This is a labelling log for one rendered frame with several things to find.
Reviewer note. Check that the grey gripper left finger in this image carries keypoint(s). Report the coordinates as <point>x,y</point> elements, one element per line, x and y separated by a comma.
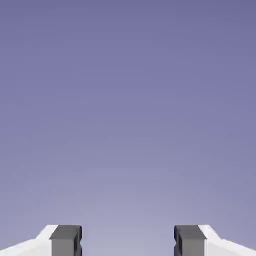
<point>64,242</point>

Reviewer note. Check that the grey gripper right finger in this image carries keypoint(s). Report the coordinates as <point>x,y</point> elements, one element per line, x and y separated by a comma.
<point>192,242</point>

